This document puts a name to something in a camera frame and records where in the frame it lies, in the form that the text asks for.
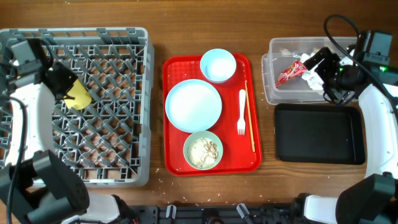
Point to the green bowl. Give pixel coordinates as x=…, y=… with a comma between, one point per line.
x=203, y=134

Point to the wooden chopstick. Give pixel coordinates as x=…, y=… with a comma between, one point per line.
x=250, y=120

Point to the red snack wrapper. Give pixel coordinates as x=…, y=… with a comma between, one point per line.
x=294, y=70

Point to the white plastic fork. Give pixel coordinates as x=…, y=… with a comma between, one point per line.
x=241, y=124

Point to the clear plastic waste bin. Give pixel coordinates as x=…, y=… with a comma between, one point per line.
x=283, y=52

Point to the red plastic serving tray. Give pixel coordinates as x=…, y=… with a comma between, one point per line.
x=238, y=156

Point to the white napkin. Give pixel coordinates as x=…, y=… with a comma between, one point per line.
x=310, y=76

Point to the grey plastic dishwasher rack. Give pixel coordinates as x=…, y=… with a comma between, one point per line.
x=108, y=143

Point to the light blue bowl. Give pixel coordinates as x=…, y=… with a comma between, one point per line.
x=218, y=65

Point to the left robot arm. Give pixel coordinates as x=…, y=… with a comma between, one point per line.
x=37, y=186

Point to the black rectangular tray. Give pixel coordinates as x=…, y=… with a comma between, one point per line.
x=319, y=134

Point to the leftover rice food waste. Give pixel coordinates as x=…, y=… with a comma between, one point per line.
x=203, y=153

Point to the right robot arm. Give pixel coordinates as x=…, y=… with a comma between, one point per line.
x=374, y=84

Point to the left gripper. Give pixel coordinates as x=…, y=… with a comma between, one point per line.
x=64, y=67

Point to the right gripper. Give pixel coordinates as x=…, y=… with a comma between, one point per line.
x=331, y=59

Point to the light blue round plate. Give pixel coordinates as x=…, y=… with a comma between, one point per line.
x=193, y=105

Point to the yellow plastic cup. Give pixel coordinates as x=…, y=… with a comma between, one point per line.
x=78, y=97

